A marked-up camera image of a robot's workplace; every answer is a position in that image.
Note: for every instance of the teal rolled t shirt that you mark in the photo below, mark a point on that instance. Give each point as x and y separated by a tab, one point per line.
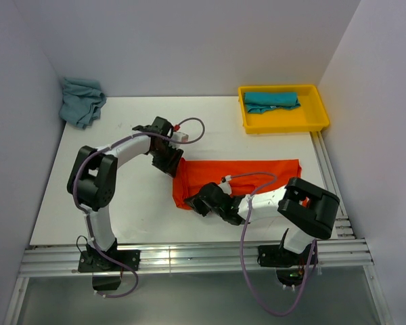
261	102

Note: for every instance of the grey-blue crumpled t shirt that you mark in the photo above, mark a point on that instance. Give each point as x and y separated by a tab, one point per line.
82	101

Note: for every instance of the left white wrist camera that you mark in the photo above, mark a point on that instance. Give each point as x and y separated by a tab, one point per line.
179	137

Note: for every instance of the yellow plastic tray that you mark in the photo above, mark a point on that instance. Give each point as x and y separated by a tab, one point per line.
310	116

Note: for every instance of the orange t shirt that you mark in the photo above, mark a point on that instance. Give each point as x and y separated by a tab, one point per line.
250	174

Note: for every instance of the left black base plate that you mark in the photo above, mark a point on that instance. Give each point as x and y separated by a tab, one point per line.
93	262

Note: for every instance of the aluminium front rail frame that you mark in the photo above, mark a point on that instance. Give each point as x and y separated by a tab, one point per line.
189	258

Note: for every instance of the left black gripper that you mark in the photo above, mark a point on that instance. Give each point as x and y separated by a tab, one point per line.
163	166

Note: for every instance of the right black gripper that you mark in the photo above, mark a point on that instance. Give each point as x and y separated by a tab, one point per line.
195	202

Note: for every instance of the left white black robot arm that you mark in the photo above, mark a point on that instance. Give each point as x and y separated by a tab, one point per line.
92	182

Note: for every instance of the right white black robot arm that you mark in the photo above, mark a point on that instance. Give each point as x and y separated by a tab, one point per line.
311	209

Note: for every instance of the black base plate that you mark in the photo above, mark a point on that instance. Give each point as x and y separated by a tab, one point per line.
93	262
273	255

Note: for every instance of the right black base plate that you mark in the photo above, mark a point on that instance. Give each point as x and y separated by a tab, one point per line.
273	255

